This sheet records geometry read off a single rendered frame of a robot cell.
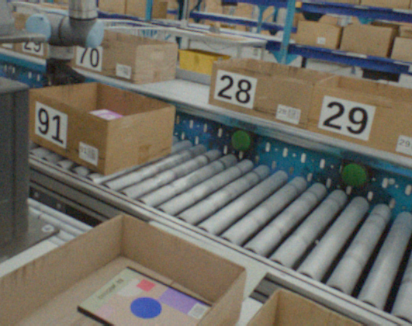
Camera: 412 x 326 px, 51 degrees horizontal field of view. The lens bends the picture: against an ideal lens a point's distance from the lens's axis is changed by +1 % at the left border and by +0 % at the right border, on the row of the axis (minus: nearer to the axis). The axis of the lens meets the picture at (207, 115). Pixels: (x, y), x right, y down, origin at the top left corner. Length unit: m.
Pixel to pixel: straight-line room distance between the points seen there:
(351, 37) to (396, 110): 4.46
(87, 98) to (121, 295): 0.99
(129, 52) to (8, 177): 1.04
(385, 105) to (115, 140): 0.80
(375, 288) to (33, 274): 0.66
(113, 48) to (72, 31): 0.48
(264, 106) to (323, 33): 4.44
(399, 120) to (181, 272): 0.83
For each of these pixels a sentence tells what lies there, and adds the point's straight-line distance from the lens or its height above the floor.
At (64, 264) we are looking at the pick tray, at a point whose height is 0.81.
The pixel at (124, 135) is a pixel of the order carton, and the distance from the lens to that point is 1.29.
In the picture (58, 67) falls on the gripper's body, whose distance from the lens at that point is 1.66.
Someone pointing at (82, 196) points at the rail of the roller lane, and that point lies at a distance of 1.26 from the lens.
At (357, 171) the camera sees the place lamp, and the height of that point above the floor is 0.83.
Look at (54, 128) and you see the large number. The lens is 1.43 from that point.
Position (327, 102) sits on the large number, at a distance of 1.44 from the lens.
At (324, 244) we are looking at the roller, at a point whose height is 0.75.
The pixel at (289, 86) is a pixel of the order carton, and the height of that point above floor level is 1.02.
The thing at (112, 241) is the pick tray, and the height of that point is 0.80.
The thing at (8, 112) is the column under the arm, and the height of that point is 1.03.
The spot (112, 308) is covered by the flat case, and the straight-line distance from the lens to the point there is 0.80.
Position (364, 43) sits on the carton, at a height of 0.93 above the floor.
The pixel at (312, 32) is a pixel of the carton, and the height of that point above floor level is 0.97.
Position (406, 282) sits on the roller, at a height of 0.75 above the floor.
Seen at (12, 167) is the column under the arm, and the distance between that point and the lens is 0.93.
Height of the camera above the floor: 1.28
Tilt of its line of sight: 16 degrees down
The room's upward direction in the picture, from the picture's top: 7 degrees clockwise
